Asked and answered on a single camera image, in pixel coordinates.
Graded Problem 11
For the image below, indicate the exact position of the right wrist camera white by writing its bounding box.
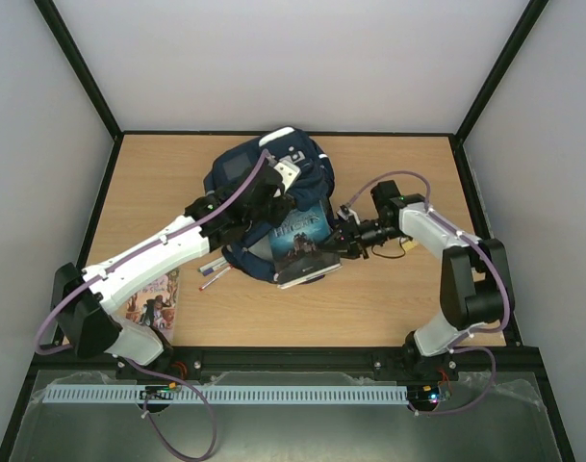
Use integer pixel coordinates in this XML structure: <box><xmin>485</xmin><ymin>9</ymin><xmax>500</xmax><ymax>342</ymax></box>
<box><xmin>337</xmin><ymin>204</ymin><xmax>359</xmax><ymax>223</ymax></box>

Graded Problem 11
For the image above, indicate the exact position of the dark blue fantasy book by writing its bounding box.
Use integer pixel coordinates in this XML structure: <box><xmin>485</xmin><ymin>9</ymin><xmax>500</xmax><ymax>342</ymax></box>
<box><xmin>268</xmin><ymin>199</ymin><xmax>342</xmax><ymax>289</ymax></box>

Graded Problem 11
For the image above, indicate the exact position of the yellow eraser block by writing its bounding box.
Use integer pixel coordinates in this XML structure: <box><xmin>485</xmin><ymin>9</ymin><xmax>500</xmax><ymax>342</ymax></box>
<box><xmin>402</xmin><ymin>241</ymin><xmax>419</xmax><ymax>252</ymax></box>

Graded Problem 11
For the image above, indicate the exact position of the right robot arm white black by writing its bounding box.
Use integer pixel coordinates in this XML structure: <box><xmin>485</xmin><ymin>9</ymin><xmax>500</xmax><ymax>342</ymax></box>
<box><xmin>319</xmin><ymin>180</ymin><xmax>514</xmax><ymax>379</ymax></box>

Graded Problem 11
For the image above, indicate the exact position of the black aluminium frame rail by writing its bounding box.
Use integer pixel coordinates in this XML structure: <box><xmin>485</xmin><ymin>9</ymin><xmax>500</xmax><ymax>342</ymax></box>
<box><xmin>32</xmin><ymin>344</ymin><xmax>544</xmax><ymax>381</ymax></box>

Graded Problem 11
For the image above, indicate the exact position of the light blue cable duct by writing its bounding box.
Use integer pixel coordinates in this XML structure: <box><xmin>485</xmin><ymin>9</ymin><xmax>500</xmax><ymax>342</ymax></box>
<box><xmin>42</xmin><ymin>384</ymin><xmax>409</xmax><ymax>405</ymax></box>

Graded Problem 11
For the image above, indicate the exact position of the navy blue backpack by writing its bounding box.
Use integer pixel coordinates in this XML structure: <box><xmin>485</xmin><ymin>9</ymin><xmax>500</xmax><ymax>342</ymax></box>
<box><xmin>203</xmin><ymin>126</ymin><xmax>335</xmax><ymax>283</ymax></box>

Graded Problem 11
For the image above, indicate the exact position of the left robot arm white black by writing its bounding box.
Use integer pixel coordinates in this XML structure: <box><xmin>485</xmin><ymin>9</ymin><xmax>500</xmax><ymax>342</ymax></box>
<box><xmin>51</xmin><ymin>161</ymin><xmax>300</xmax><ymax>366</ymax></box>

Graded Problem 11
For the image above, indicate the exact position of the purple illustrated book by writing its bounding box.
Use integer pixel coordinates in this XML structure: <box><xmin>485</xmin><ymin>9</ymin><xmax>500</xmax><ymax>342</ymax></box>
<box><xmin>121</xmin><ymin>268</ymin><xmax>180</xmax><ymax>343</ymax></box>

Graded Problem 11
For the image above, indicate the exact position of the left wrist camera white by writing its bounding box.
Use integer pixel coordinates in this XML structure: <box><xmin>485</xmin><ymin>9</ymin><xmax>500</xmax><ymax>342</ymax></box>
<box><xmin>268</xmin><ymin>156</ymin><xmax>301</xmax><ymax>193</ymax></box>

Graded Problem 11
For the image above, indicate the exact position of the purple cap marker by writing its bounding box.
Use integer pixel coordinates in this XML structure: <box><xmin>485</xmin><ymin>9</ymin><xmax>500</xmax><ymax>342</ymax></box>
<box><xmin>197</xmin><ymin>257</ymin><xmax>228</xmax><ymax>276</ymax></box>

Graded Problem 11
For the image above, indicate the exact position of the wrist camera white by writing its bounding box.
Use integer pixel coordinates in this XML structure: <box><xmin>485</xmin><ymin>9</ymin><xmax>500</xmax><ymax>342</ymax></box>
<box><xmin>268</xmin><ymin>156</ymin><xmax>301</xmax><ymax>193</ymax></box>
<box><xmin>337</xmin><ymin>204</ymin><xmax>359</xmax><ymax>223</ymax></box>

